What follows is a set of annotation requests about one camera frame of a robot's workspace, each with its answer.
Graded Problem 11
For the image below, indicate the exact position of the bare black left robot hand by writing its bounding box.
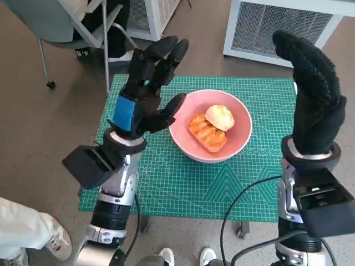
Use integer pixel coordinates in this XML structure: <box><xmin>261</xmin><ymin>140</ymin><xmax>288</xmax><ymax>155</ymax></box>
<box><xmin>106</xmin><ymin>35</ymin><xmax>190</xmax><ymax>140</ymax></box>

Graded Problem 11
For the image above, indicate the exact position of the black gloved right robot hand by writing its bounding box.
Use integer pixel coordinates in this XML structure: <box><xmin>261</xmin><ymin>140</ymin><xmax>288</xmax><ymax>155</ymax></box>
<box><xmin>272</xmin><ymin>30</ymin><xmax>347</xmax><ymax>156</ymax></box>

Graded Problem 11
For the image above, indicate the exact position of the long toy bread loaf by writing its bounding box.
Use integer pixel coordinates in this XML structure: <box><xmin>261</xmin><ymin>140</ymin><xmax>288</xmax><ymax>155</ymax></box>
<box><xmin>187</xmin><ymin>112</ymin><xmax>227</xmax><ymax>153</ymax></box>

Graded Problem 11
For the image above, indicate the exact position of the round toy bread bun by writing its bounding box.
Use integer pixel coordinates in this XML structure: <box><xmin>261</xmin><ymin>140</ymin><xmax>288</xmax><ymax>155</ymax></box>
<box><xmin>204</xmin><ymin>104</ymin><xmax>236</xmax><ymax>131</ymax></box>

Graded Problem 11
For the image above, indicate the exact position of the pink bowl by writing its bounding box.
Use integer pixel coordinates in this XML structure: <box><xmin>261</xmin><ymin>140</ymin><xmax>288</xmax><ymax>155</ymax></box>
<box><xmin>168</xmin><ymin>89</ymin><xmax>253</xmax><ymax>163</ymax></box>

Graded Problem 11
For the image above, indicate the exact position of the seated person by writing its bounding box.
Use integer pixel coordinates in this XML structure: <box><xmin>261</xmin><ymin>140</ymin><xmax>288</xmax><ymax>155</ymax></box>
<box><xmin>73</xmin><ymin>0</ymin><xmax>139</xmax><ymax>64</ymax></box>

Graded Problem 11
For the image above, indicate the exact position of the green cutting mat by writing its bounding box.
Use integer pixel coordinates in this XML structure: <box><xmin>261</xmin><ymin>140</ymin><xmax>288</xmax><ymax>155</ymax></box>
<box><xmin>79</xmin><ymin>74</ymin><xmax>297</xmax><ymax>222</ymax></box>

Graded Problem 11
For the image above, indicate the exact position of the large white mesh cabinet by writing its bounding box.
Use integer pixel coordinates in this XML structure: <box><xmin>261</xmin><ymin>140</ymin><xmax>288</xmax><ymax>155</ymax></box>
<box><xmin>223</xmin><ymin>0</ymin><xmax>346</xmax><ymax>69</ymax></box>

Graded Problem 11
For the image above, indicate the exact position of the small white mesh cabinet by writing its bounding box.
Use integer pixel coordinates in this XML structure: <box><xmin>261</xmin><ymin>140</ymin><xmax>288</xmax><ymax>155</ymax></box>
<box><xmin>126</xmin><ymin>0</ymin><xmax>182</xmax><ymax>42</ymax></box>

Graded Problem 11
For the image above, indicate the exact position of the table leg with caster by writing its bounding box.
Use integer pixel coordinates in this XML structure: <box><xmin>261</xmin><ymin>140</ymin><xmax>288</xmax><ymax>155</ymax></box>
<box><xmin>235</xmin><ymin>221</ymin><xmax>250</xmax><ymax>239</ymax></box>
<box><xmin>138</xmin><ymin>216</ymin><xmax>152</xmax><ymax>233</ymax></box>

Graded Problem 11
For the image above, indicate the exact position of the grey office chair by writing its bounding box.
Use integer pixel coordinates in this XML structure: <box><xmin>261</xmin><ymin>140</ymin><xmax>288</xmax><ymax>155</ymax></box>
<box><xmin>5</xmin><ymin>0</ymin><xmax>141</xmax><ymax>91</ymax></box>

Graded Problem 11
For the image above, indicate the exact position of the white shoe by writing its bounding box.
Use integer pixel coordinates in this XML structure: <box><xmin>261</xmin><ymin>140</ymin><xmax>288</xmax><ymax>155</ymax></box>
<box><xmin>159</xmin><ymin>247</ymin><xmax>175</xmax><ymax>266</ymax></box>
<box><xmin>200</xmin><ymin>247</ymin><xmax>217</xmax><ymax>266</ymax></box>

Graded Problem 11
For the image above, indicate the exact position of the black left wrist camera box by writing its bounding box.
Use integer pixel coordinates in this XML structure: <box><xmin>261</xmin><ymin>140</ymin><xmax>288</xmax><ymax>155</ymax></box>
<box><xmin>62</xmin><ymin>144</ymin><xmax>124</xmax><ymax>190</ymax></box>

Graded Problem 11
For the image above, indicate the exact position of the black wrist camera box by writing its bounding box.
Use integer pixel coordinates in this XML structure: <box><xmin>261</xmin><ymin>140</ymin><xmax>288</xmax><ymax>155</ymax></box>
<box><xmin>293</xmin><ymin>167</ymin><xmax>355</xmax><ymax>238</ymax></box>
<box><xmin>62</xmin><ymin>144</ymin><xmax>124</xmax><ymax>190</ymax></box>

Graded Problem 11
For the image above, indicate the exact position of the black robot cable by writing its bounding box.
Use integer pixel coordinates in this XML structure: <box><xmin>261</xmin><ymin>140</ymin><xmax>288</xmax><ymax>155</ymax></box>
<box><xmin>230</xmin><ymin>231</ymin><xmax>333</xmax><ymax>266</ymax></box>
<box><xmin>123</xmin><ymin>193</ymin><xmax>140</xmax><ymax>257</ymax></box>
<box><xmin>220</xmin><ymin>176</ymin><xmax>283</xmax><ymax>266</ymax></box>

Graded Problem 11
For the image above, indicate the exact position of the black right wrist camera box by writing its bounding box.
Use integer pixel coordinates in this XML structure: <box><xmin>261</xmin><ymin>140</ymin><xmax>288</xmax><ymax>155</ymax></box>
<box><xmin>293</xmin><ymin>167</ymin><xmax>355</xmax><ymax>238</ymax></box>

